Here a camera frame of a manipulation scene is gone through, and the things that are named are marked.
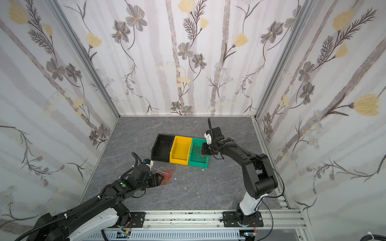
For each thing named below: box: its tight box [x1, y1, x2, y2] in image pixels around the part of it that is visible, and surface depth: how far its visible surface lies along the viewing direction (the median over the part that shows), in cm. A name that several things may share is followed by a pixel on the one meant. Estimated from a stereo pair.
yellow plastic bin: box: [169, 135, 193, 166], surface depth 98 cm
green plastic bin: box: [188, 137, 210, 169], surface depth 95 cm
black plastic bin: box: [151, 133, 176, 163], surface depth 100 cm
